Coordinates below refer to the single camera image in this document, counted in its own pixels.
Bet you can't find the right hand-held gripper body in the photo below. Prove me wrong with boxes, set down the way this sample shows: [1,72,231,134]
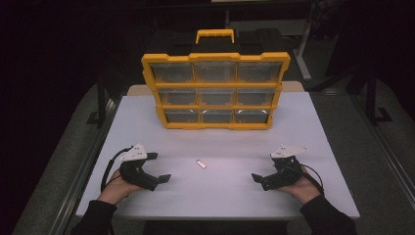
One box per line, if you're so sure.
[260,144,310,192]

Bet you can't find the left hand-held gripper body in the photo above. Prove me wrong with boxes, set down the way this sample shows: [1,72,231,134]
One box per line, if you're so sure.
[118,142,161,192]

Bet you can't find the clear plastic drawer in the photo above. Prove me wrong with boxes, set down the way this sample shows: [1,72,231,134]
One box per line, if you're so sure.
[196,87,236,108]

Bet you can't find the yellow black organizer cabinet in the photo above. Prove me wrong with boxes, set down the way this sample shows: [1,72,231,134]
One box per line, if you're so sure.
[140,28,292,132]

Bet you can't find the person's right hand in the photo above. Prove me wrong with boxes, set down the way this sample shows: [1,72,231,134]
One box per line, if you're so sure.
[276,165,323,207]

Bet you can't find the person's left hand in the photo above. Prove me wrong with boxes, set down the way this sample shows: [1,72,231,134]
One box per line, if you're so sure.
[97,167,145,207]

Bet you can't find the black metal stand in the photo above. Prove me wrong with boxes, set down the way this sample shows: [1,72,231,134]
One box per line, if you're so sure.
[85,73,110,129]
[364,63,394,126]

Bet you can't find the grid of clear bins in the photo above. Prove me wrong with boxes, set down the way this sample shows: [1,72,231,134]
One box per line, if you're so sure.
[149,61,284,125]

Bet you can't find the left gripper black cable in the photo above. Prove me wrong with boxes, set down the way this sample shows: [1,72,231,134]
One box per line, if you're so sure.
[100,146,133,194]

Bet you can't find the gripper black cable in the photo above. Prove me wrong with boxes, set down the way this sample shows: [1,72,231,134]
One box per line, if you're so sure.
[299,162,326,198]
[100,146,133,194]

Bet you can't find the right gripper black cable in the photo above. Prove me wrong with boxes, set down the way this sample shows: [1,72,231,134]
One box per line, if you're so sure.
[299,162,326,198]

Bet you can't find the grey metal rail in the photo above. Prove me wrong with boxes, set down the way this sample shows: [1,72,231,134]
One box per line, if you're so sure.
[48,96,122,235]
[350,94,415,210]

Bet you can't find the white metal desk frame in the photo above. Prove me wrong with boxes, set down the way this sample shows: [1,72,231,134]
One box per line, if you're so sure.
[224,9,313,82]

